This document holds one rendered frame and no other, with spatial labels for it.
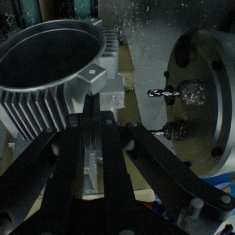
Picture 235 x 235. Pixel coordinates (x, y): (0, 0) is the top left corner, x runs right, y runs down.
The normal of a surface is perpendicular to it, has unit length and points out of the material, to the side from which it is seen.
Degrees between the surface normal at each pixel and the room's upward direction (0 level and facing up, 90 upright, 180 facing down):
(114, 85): 90
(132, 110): 90
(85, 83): 45
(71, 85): 32
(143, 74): 0
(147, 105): 0
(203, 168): 90
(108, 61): 2
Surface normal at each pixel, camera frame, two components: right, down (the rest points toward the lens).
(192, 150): -0.99, 0.07
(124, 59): 0.03, -0.59
